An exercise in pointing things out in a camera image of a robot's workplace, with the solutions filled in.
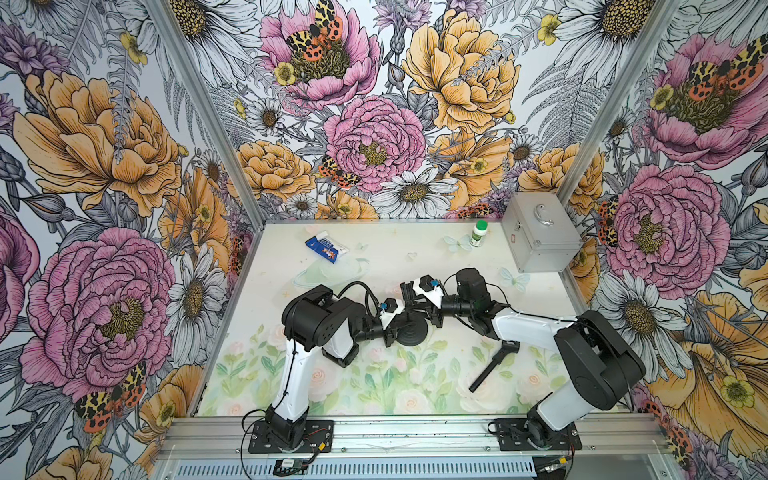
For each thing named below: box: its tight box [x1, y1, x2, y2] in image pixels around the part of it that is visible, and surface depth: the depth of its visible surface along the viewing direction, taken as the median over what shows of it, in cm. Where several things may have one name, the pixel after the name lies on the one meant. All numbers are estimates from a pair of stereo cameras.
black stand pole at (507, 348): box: [469, 340, 521, 393], surface depth 87 cm
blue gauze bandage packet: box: [305, 231, 350, 264], surface depth 112 cm
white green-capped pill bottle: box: [470, 219, 489, 248], surface depth 111 cm
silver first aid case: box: [501, 192, 584, 273], surface depth 104 cm
